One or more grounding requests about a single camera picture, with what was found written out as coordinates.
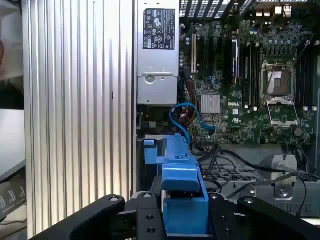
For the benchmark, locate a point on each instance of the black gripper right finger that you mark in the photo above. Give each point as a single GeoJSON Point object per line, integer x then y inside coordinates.
{"type": "Point", "coordinates": [270, 217]}

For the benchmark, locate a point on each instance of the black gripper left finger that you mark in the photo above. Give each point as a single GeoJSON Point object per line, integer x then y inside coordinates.
{"type": "Point", "coordinates": [90, 217]}

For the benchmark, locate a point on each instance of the hard disk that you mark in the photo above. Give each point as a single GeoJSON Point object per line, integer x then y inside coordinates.
{"type": "Point", "coordinates": [185, 215]}

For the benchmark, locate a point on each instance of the black RAM slot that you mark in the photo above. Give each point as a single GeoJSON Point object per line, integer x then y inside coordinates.
{"type": "Point", "coordinates": [246, 75]}
{"type": "Point", "coordinates": [255, 75]}
{"type": "Point", "coordinates": [303, 80]}
{"type": "Point", "coordinates": [313, 80]}

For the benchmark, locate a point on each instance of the white expansion slot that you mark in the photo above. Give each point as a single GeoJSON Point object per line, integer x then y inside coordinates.
{"type": "Point", "coordinates": [193, 52]}

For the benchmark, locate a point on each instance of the open black PC case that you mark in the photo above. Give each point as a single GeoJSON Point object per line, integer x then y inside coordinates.
{"type": "Point", "coordinates": [250, 197]}

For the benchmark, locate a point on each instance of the black printed cardboard box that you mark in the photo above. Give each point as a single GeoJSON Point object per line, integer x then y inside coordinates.
{"type": "Point", "coordinates": [12, 197]}

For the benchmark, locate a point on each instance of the round coin battery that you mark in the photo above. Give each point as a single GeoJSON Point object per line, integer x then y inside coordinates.
{"type": "Point", "coordinates": [298, 131]}

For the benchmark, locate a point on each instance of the green Dell motherboard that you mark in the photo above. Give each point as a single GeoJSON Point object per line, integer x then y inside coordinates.
{"type": "Point", "coordinates": [232, 117]}

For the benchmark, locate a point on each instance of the metal socket cover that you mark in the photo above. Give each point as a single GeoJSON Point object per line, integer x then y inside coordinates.
{"type": "Point", "coordinates": [282, 100]}

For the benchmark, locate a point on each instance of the small silver chipset heatsink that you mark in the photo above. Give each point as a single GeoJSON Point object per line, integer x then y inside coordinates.
{"type": "Point", "coordinates": [210, 103]}

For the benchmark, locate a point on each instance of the CPU socket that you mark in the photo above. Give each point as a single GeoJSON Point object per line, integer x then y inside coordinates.
{"type": "Point", "coordinates": [287, 77]}

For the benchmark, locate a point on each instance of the silver power supply unit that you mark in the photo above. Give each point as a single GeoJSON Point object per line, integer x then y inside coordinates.
{"type": "Point", "coordinates": [157, 85]}

